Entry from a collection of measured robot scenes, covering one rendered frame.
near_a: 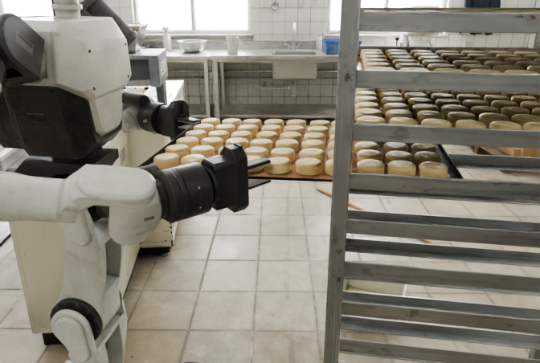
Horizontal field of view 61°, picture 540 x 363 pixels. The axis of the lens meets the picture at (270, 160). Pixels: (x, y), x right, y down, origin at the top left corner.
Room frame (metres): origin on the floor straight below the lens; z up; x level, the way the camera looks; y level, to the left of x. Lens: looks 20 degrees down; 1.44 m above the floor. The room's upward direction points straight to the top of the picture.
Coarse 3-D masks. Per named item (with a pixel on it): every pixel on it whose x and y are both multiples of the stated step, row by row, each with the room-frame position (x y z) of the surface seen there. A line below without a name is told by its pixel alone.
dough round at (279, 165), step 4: (272, 160) 0.82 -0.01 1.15; (276, 160) 0.82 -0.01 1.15; (280, 160) 0.82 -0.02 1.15; (284, 160) 0.82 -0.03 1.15; (288, 160) 0.82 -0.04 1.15; (272, 164) 0.80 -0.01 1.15; (276, 164) 0.80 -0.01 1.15; (280, 164) 0.80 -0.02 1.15; (284, 164) 0.80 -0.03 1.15; (288, 164) 0.80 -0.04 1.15; (268, 168) 0.80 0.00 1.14; (272, 168) 0.80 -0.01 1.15; (276, 168) 0.79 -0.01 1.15; (280, 168) 0.79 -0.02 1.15; (284, 168) 0.80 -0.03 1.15; (288, 168) 0.80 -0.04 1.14; (268, 172) 0.80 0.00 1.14; (272, 172) 0.80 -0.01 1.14; (276, 172) 0.79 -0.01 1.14; (280, 172) 0.79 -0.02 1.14; (284, 172) 0.80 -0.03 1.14
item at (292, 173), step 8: (200, 144) 1.01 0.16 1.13; (224, 144) 1.00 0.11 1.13; (248, 144) 1.00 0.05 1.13; (352, 144) 0.98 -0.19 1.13; (216, 152) 0.94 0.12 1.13; (296, 152) 0.93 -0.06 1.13; (328, 152) 0.93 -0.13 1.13; (352, 152) 0.92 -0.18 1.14; (408, 152) 0.92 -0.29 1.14; (296, 160) 0.88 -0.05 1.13; (384, 160) 0.87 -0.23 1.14; (264, 168) 0.83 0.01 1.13; (352, 168) 0.82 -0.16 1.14; (384, 168) 0.82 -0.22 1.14; (416, 168) 0.82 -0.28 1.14; (256, 176) 0.79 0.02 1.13; (264, 176) 0.79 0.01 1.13; (272, 176) 0.79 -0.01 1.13; (280, 176) 0.79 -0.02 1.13; (288, 176) 0.79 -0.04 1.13; (296, 176) 0.79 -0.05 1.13; (304, 176) 0.78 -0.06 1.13; (312, 176) 0.78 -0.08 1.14; (320, 176) 0.78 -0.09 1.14; (328, 176) 0.78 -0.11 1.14; (448, 176) 0.77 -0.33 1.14
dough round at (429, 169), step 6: (426, 162) 0.79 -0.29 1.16; (432, 162) 0.79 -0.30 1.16; (438, 162) 0.79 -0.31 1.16; (420, 168) 0.77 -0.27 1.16; (426, 168) 0.76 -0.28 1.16; (432, 168) 0.76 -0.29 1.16; (438, 168) 0.76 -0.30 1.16; (444, 168) 0.76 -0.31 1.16; (420, 174) 0.77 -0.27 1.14; (426, 174) 0.76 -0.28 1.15; (432, 174) 0.75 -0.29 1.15; (438, 174) 0.75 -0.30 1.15; (444, 174) 0.75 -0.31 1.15
